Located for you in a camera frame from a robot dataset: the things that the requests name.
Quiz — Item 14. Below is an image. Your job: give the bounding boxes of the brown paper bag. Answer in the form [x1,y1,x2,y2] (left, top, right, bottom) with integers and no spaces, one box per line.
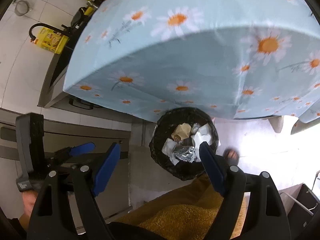
[171,123,191,142]

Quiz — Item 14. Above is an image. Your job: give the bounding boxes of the orange fuzzy trousers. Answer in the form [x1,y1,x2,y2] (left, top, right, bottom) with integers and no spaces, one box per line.
[116,173,251,240]

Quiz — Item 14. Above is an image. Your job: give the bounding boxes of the black trash bin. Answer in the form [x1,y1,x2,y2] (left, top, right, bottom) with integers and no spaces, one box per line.
[149,106,220,182]

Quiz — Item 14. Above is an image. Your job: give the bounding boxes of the yellow dish soap bottle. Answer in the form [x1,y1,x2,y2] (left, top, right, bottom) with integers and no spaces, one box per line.
[33,27,69,54]

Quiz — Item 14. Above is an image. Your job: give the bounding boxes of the black sink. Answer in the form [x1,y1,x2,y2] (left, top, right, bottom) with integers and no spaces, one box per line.
[47,29,84,86]

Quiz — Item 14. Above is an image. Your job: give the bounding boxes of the black faucet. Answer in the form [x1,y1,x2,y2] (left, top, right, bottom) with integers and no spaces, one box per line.
[28,23,73,42]

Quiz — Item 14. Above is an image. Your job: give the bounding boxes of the blue daisy tablecloth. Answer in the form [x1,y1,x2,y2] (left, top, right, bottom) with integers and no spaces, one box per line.
[63,0,319,124]

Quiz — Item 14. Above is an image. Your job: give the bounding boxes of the foot in black sandal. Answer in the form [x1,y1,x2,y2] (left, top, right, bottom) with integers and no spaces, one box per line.
[223,148,240,165]

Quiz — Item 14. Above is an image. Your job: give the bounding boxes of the person's left hand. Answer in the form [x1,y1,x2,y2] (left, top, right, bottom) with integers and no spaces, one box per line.
[22,190,38,218]

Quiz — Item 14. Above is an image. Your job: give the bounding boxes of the silver foil wrapper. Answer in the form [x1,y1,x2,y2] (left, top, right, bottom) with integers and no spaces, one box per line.
[172,145,197,163]

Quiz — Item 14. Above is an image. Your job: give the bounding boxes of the black sponge holder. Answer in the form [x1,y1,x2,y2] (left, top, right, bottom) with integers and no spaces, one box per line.
[71,6,94,28]

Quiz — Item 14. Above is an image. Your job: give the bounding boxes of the metal strainer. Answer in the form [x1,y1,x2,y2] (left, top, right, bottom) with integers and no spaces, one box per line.
[13,0,32,17]

